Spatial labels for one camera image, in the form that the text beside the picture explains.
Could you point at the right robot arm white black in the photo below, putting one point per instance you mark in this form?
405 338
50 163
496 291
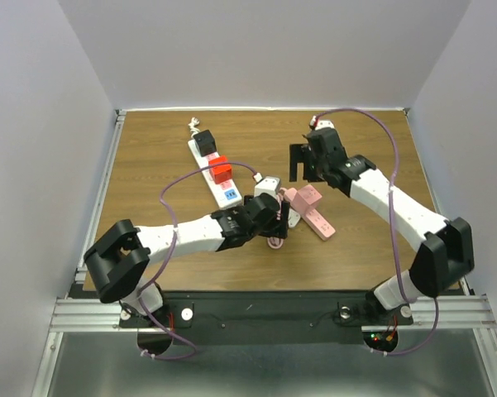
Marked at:
443 248

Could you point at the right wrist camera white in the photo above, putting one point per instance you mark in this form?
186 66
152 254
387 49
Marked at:
319 124

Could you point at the aluminium frame rail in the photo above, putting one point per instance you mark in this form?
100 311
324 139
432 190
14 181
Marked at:
455 312

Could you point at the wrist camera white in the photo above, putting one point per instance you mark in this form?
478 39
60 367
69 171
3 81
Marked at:
319 124
269 185

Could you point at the white plug adapter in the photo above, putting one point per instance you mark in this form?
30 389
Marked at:
293 218

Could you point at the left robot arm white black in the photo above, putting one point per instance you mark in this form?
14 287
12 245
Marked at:
117 261

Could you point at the white multicolour power strip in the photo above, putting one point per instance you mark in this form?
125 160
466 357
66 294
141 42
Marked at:
225 192

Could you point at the red cube socket plug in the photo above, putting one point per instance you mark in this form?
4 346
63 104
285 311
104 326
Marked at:
221 170

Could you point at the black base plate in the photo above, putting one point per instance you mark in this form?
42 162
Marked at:
211 318

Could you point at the pink power strip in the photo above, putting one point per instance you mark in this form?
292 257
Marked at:
304 201

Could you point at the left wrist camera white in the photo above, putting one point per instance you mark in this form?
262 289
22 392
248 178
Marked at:
269 185

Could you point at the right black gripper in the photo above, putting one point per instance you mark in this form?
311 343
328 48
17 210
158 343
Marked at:
300 153

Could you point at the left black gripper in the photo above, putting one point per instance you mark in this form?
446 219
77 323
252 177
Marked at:
277 228

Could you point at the black cube socket plug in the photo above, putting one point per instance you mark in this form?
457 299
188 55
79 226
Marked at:
205 143

